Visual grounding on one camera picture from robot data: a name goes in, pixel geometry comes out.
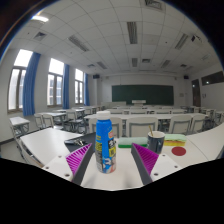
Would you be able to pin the group of ceiling light panels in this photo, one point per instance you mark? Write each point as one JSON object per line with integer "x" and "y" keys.
{"x": 132, "y": 31}

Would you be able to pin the blue curtain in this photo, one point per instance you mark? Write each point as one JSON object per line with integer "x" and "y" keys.
{"x": 30, "y": 86}
{"x": 87, "y": 90}
{"x": 66, "y": 86}

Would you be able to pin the wooden stir stick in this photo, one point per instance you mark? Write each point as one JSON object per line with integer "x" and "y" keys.
{"x": 150, "y": 130}

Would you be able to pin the dark green chalkboard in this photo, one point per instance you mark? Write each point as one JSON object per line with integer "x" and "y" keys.
{"x": 142, "y": 94}

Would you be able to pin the rows of white classroom desks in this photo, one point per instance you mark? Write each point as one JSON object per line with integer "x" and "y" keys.
{"x": 133, "y": 117}

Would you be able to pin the dark brown door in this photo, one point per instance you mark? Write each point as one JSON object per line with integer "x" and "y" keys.
{"x": 196, "y": 95}

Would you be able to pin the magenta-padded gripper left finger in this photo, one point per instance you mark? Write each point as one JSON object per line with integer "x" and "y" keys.
{"x": 56, "y": 165}

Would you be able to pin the black laptop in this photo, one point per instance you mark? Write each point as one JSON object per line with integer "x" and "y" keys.
{"x": 87, "y": 139}

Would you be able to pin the blue drink bottle white cap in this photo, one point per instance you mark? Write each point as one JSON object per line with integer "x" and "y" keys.
{"x": 105, "y": 140}

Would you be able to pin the black wall speaker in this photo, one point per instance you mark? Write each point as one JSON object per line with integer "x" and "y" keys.
{"x": 186, "y": 77}
{"x": 96, "y": 76}

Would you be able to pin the flat round red coaster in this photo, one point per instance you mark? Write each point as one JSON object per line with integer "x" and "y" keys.
{"x": 178, "y": 151}

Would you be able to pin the yellow and green sponge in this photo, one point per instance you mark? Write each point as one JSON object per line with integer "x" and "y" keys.
{"x": 176, "y": 139}

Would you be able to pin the white lectern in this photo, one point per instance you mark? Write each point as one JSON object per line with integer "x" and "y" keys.
{"x": 138, "y": 102}

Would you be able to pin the bunch of keys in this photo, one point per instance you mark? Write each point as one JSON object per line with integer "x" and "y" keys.
{"x": 75, "y": 142}

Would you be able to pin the tall classroom window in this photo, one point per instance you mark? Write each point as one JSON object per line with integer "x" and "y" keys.
{"x": 55, "y": 85}
{"x": 79, "y": 88}
{"x": 16, "y": 86}

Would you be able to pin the group of grey classroom chairs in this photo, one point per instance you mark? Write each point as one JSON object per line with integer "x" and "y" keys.
{"x": 141, "y": 126}

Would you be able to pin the dark high wall window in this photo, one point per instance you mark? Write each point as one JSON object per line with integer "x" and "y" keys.
{"x": 213, "y": 78}

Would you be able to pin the ceiling projector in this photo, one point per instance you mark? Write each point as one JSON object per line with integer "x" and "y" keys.
{"x": 196, "y": 38}

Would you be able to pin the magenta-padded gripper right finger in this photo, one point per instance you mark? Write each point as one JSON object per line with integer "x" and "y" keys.
{"x": 165, "y": 165}

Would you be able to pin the dark blue mug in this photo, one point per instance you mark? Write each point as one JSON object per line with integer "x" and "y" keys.
{"x": 156, "y": 144}

